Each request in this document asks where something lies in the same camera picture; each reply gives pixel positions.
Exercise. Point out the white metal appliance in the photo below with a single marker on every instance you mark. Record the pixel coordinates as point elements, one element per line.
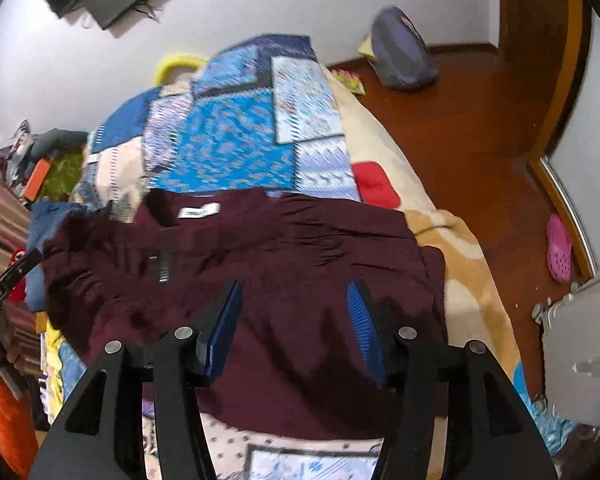
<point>585,350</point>

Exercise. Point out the pink clog shoe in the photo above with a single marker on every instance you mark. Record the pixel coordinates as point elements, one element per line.
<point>560,250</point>

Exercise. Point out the grey blue bag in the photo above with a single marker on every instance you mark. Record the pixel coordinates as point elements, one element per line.
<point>402,50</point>

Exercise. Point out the orange box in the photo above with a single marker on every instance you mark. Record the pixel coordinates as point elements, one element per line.
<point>36,180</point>

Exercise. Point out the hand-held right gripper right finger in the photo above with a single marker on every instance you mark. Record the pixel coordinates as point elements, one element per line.
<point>362,325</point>

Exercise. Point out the green patterned box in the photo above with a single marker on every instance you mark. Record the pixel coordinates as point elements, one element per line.
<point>65,175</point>

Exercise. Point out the beige fleece blanket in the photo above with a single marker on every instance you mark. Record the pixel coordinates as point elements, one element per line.
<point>460,270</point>

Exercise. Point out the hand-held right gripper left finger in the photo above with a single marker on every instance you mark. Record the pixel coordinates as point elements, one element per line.
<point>220,330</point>

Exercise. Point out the yellow garment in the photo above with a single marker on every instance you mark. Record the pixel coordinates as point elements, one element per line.
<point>52,370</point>

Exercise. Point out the dark grey cushion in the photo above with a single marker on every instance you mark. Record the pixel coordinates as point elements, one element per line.
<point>60,141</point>

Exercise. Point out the blue jeans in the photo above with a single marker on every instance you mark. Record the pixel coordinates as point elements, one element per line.
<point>47,230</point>

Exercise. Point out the maroon button shirt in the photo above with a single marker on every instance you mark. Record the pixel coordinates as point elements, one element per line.
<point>260,270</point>

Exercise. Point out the colourful packet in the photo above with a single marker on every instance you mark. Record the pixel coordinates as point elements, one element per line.
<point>351,81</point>

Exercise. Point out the red plush toy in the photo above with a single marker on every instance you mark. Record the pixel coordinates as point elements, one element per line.
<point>19,287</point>

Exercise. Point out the person's left forearm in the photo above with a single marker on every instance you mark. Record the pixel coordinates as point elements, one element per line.
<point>10,425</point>

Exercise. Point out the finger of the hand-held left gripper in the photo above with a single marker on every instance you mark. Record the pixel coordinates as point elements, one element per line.
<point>15,272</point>

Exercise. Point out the pile of clutter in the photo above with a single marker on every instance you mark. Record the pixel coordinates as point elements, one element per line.
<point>15,152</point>

